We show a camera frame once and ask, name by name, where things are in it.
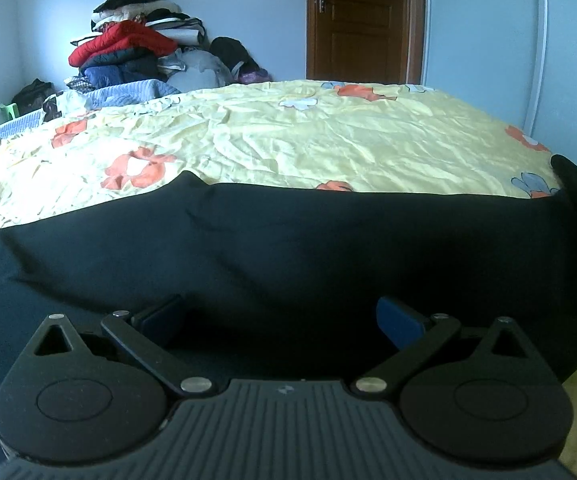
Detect yellow floral bed sheet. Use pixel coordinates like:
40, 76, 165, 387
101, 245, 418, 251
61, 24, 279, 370
0, 81, 577, 474

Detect black backpack by wall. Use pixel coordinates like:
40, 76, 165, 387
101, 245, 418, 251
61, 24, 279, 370
209, 37, 272, 84

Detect red puffer jacket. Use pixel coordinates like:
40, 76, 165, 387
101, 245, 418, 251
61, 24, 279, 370
68, 21, 178, 67

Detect grey garment bundle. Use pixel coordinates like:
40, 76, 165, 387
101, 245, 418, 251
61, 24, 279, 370
157, 49, 234, 92

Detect white wardrobe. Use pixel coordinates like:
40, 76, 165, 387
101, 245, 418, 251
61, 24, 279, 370
422, 0, 577, 163

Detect black pants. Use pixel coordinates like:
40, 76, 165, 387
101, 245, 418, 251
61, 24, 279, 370
0, 155, 577, 463

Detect blue striped blanket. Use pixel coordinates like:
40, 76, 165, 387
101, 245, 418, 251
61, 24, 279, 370
0, 79, 180, 140

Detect brown wooden door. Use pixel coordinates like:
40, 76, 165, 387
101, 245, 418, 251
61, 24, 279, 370
306, 0, 426, 84

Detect dark navy folded clothes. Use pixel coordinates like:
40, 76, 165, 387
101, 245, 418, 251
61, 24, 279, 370
79, 48, 165, 89

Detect black bag on floor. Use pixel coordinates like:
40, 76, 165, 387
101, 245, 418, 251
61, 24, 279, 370
12, 78, 55, 116

